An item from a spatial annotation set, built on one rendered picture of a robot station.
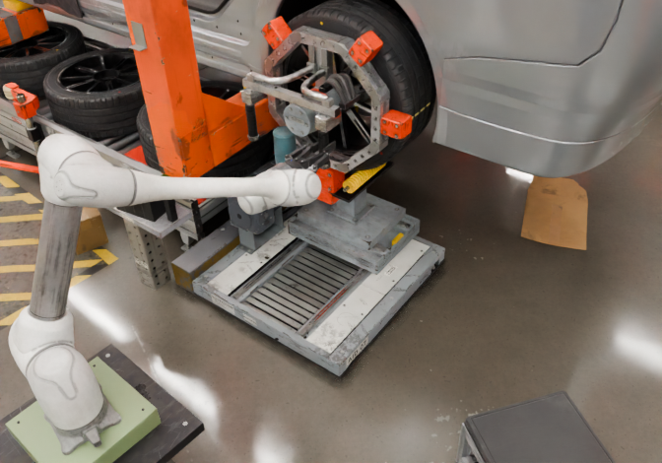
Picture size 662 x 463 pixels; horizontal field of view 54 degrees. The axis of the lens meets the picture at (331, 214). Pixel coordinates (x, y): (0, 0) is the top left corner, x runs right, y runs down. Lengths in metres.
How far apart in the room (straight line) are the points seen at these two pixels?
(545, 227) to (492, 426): 1.48
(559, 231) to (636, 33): 1.44
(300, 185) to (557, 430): 1.04
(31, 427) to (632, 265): 2.53
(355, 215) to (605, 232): 1.25
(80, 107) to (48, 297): 1.72
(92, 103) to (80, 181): 1.87
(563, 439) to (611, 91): 1.05
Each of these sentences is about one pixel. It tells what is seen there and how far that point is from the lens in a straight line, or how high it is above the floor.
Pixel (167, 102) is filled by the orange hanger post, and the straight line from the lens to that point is 2.53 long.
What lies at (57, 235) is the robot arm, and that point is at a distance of 1.95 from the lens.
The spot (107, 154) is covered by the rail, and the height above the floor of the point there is 0.39.
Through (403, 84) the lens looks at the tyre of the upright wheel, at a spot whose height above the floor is 0.98.
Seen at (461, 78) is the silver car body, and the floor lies 1.03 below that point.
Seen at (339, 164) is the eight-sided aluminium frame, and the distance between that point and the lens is 2.58.
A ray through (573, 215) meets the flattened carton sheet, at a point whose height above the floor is 0.01.
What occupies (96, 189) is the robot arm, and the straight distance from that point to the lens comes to 1.72.
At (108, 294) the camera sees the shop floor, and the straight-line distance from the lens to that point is 3.08.
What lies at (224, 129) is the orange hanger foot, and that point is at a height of 0.67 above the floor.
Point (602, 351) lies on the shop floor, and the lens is 2.84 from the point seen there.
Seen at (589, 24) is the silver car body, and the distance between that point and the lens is 2.09.
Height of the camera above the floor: 2.03
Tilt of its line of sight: 38 degrees down
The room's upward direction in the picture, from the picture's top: 2 degrees counter-clockwise
